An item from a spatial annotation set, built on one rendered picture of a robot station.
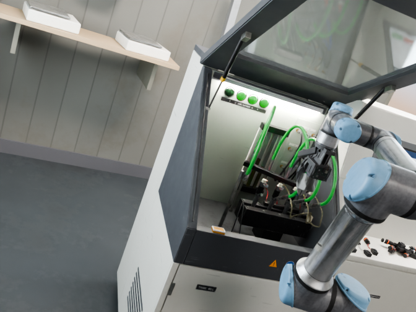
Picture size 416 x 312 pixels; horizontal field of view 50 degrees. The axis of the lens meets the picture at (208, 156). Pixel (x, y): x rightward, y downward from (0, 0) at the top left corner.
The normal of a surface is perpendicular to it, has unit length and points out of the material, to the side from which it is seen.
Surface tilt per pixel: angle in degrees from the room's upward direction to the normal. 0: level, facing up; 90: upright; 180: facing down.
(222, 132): 90
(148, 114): 90
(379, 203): 107
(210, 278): 90
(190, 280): 90
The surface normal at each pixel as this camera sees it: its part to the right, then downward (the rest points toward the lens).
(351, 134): -0.01, 0.33
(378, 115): 0.28, 0.18
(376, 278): 0.20, 0.40
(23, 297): 0.34, -0.88
